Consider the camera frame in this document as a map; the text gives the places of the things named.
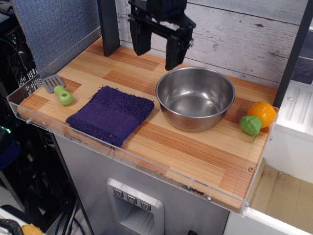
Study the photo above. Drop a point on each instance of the blue fabric panel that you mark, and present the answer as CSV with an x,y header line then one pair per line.
x,y
57,30

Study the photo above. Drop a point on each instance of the stainless steel pot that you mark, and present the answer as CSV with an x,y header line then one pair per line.
x,y
194,99

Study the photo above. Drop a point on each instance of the white toy sink unit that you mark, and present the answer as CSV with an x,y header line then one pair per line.
x,y
281,199

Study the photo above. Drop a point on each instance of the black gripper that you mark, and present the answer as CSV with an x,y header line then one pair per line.
x,y
165,18

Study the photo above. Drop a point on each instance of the dark grey post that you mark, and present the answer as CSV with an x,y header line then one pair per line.
x,y
109,26
295,52

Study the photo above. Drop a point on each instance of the purple cloth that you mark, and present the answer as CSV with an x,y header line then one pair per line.
x,y
111,115

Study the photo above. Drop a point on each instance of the clear acrylic guard rail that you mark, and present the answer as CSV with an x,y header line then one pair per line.
x,y
219,163

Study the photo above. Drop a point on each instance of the orange toy pepper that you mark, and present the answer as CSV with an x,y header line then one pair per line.
x,y
264,111

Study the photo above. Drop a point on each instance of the dark grey left post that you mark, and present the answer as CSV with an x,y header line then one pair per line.
x,y
109,26

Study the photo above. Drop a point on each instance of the green toy vegetable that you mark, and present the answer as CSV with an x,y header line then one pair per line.
x,y
251,125

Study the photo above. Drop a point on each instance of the dark grey right post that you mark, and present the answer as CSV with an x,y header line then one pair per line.
x,y
295,52

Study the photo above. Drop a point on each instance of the black plastic crate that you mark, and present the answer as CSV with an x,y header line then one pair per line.
x,y
19,56

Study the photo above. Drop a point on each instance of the silver toy fridge cabinet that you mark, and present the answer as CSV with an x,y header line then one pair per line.
x,y
120,200

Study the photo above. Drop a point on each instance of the grey spatula green handle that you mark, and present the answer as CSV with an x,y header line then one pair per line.
x,y
54,84

